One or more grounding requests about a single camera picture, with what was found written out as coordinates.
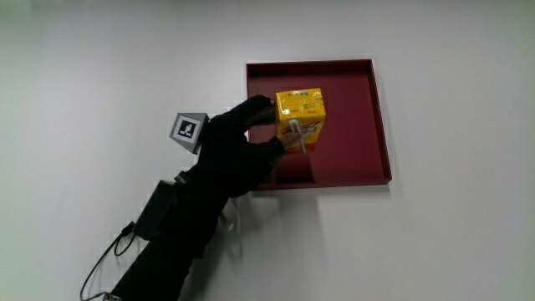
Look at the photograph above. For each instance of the person's left hand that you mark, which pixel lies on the person's left hand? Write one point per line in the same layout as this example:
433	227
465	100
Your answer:
227	150

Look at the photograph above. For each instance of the yellow ice redtea carton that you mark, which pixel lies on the yellow ice redtea carton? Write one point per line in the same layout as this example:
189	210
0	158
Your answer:
302	109

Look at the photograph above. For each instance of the black sensor box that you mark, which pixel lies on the black sensor box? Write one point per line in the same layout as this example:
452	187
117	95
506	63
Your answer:
156	209

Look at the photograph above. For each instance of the dark red square tray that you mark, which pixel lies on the dark red square tray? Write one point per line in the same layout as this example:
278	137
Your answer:
351	125

